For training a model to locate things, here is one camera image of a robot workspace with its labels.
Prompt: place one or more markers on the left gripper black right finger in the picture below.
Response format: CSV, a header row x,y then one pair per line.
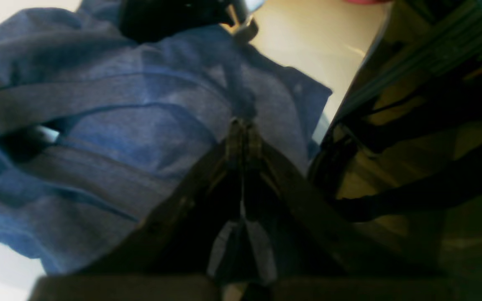
x,y
317,255

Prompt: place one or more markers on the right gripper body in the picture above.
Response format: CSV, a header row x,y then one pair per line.
x,y
153,20

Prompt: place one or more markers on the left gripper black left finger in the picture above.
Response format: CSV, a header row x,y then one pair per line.
x,y
166,257

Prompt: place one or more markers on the blue grey T-shirt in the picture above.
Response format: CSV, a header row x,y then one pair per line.
x,y
96,129

